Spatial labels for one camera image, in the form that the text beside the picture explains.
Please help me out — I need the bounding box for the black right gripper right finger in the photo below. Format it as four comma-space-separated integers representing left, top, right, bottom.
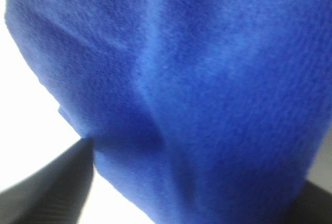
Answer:
293, 181, 331, 224

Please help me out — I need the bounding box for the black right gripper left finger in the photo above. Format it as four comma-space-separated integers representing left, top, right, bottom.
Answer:
1, 139, 93, 223

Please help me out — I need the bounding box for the blue towel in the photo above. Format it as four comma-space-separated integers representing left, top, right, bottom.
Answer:
5, 0, 331, 223

